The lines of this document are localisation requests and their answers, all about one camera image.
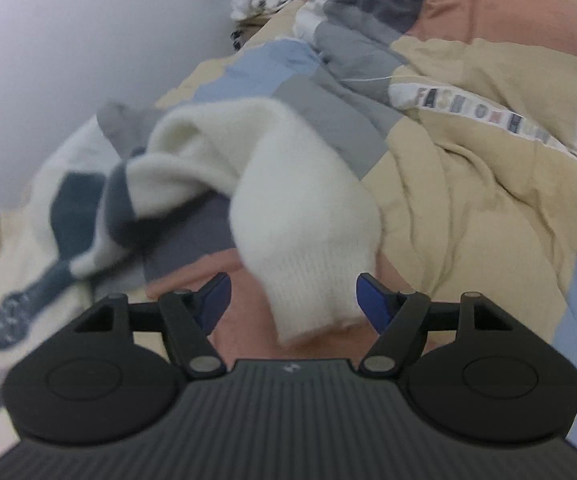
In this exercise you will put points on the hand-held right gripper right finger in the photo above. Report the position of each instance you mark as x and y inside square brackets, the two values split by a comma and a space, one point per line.
[372, 300]

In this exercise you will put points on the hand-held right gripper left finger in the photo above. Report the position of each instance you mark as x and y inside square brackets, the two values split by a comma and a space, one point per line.
[215, 301]

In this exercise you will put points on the cream and blue knit sweater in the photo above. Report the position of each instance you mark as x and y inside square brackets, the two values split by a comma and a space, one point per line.
[308, 210]

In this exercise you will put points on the patchwork quilt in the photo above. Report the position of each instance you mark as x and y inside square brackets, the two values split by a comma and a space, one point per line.
[468, 185]

